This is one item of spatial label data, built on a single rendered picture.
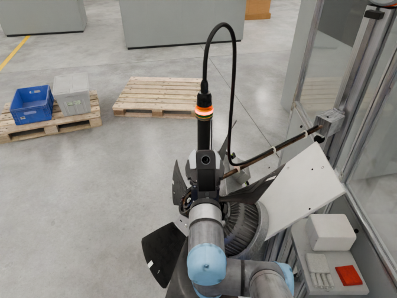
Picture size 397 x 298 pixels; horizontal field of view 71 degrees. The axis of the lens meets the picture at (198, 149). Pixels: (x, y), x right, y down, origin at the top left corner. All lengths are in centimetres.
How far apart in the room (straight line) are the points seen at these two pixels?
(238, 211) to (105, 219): 177
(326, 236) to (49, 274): 194
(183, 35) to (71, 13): 288
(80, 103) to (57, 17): 446
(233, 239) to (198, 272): 50
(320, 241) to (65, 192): 235
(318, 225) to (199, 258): 89
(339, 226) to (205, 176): 88
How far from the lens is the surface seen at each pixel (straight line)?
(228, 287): 66
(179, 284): 94
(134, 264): 234
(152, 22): 632
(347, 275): 140
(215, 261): 56
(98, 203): 280
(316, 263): 137
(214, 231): 59
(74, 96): 374
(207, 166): 64
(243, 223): 105
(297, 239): 144
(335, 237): 138
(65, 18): 801
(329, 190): 100
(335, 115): 123
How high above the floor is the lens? 199
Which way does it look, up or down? 38 degrees down
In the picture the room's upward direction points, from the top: straight up
